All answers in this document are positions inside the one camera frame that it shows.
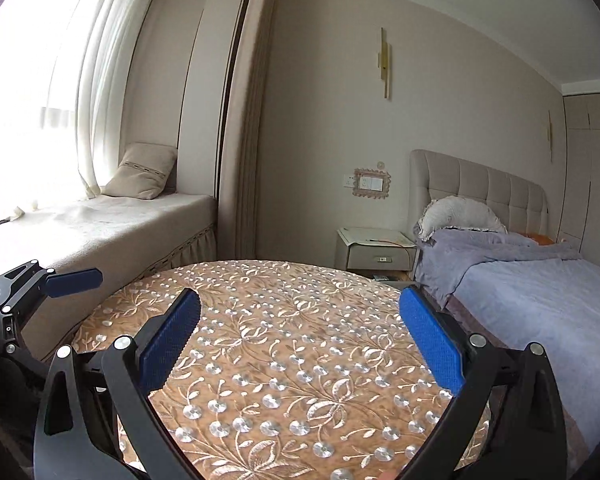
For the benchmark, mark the white sheer curtain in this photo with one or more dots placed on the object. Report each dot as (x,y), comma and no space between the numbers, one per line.
(100,70)

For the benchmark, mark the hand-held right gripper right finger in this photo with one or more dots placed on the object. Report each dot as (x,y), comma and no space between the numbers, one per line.
(430,340)

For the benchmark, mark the lilac grey bed blanket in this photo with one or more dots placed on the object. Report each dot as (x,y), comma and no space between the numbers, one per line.
(540,300)

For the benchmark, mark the white wall outlet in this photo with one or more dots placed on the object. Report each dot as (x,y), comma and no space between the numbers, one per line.
(350,180)

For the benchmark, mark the beige built-in wardrobe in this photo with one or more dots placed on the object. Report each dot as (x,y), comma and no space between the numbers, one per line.
(592,180)

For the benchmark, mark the orange cloth item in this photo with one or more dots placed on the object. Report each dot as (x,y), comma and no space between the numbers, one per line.
(537,238)

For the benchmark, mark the gold bar wall lamp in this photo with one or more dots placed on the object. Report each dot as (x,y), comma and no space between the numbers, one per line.
(385,62)
(549,135)

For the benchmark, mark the beige window seat cushion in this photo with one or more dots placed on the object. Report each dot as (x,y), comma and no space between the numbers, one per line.
(105,230)

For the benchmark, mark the beige floral lace tablecloth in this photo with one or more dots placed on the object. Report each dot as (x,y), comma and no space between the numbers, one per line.
(290,350)

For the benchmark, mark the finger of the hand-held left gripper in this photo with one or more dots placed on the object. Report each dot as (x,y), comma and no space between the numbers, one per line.
(75,282)

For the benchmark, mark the beige tufted headboard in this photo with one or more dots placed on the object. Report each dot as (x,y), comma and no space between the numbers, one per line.
(485,185)

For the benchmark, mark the white ruffled pillow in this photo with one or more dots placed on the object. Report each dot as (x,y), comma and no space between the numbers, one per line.
(460,215)

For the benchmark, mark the cream bedside nightstand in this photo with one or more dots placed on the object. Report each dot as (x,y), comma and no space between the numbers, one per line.
(375,255)

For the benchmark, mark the beige throw pillow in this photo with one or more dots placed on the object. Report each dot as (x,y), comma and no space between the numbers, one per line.
(140,170)

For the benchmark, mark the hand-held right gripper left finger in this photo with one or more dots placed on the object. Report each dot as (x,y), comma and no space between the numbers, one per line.
(167,340)

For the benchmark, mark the lace framed wall switch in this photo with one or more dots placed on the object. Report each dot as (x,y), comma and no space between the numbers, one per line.
(372,184)

